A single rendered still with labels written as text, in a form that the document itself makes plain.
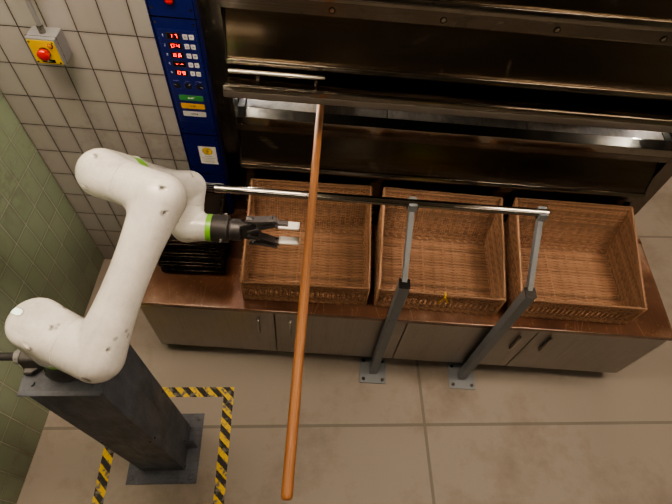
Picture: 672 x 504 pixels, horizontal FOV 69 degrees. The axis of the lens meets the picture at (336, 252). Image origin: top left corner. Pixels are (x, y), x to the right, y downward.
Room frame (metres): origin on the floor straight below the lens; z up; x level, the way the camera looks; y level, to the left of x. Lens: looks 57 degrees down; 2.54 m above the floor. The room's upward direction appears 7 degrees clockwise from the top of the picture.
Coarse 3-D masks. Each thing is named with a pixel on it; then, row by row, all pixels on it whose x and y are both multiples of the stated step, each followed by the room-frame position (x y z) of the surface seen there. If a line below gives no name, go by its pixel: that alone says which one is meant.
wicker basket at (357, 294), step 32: (352, 192) 1.47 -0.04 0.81; (352, 224) 1.42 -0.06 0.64; (256, 256) 1.21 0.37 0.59; (288, 256) 1.23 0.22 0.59; (320, 256) 1.25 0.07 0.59; (352, 256) 1.27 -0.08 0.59; (256, 288) 0.99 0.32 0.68; (288, 288) 1.00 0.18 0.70; (320, 288) 1.01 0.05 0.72; (352, 288) 1.02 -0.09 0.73
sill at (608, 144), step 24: (240, 120) 1.48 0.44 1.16; (264, 120) 1.49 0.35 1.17; (288, 120) 1.49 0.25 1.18; (312, 120) 1.51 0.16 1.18; (336, 120) 1.52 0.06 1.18; (360, 120) 1.54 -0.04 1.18; (384, 120) 1.56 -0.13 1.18; (408, 120) 1.57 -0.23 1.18; (504, 144) 1.54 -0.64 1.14; (528, 144) 1.55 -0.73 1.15; (552, 144) 1.55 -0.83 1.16; (576, 144) 1.56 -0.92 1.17; (600, 144) 1.57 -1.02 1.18; (624, 144) 1.58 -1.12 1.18; (648, 144) 1.60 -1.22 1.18
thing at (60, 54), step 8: (32, 32) 1.41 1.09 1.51; (48, 32) 1.42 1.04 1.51; (56, 32) 1.42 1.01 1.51; (32, 40) 1.37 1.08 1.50; (40, 40) 1.38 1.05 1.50; (48, 40) 1.38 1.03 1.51; (56, 40) 1.39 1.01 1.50; (64, 40) 1.44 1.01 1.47; (32, 48) 1.37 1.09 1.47; (40, 48) 1.37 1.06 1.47; (48, 48) 1.38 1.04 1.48; (56, 48) 1.38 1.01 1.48; (64, 48) 1.42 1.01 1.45; (56, 56) 1.38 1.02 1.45; (64, 56) 1.40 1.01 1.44; (56, 64) 1.38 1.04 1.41; (64, 64) 1.38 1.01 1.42
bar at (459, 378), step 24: (216, 192) 1.11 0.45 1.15; (240, 192) 1.11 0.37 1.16; (264, 192) 1.12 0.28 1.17; (288, 192) 1.13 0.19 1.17; (408, 216) 1.13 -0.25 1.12; (408, 240) 1.06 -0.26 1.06; (408, 264) 1.00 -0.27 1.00; (408, 288) 0.92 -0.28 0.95; (528, 288) 0.98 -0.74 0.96; (384, 336) 0.92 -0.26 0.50; (360, 360) 0.99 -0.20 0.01; (384, 360) 1.00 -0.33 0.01; (480, 360) 0.95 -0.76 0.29; (456, 384) 0.92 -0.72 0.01
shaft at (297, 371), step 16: (320, 112) 1.53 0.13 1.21; (320, 128) 1.44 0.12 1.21; (320, 144) 1.36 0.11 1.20; (304, 240) 0.92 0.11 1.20; (304, 256) 0.85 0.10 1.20; (304, 272) 0.79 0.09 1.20; (304, 288) 0.73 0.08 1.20; (304, 304) 0.68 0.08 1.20; (304, 320) 0.63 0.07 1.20; (304, 336) 0.58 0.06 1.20; (288, 416) 0.35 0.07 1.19; (288, 432) 0.30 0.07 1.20; (288, 448) 0.26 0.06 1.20; (288, 464) 0.23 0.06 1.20; (288, 480) 0.19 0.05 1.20; (288, 496) 0.15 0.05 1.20
